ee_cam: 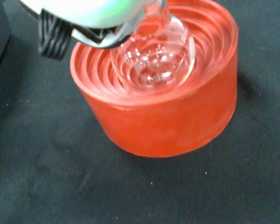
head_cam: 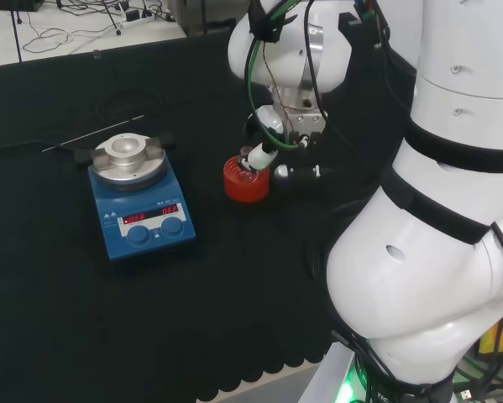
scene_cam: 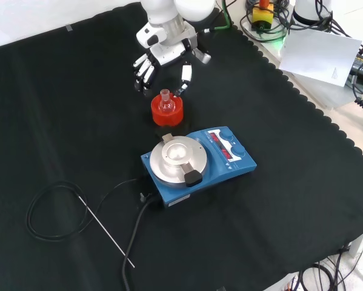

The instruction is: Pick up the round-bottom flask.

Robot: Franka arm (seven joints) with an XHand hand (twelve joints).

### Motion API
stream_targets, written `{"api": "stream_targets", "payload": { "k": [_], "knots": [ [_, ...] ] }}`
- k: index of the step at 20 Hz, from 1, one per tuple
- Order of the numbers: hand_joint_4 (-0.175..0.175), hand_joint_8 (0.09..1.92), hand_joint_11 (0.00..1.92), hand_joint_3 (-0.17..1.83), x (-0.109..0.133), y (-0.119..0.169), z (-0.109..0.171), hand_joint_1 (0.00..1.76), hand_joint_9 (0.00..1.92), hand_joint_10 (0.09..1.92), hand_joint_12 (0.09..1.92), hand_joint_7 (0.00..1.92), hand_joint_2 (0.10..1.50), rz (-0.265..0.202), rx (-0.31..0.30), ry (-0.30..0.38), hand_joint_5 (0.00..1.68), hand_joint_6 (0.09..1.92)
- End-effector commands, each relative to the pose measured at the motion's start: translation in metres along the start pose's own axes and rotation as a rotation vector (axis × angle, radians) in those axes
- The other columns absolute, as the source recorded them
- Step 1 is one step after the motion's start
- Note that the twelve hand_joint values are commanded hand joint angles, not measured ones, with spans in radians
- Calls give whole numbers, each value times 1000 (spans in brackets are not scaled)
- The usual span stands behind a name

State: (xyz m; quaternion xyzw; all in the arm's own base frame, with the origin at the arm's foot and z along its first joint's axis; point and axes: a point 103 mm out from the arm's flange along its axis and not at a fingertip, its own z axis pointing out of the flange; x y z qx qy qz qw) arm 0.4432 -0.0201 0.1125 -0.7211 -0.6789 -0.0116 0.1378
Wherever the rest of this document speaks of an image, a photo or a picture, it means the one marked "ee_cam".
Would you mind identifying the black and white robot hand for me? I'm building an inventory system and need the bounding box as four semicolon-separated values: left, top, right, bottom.
18;0;155;61

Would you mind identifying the red ringed flask stand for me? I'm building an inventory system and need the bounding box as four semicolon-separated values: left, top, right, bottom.
69;0;239;158

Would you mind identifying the black bench cloth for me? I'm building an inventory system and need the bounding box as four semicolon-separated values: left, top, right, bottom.
0;0;280;224

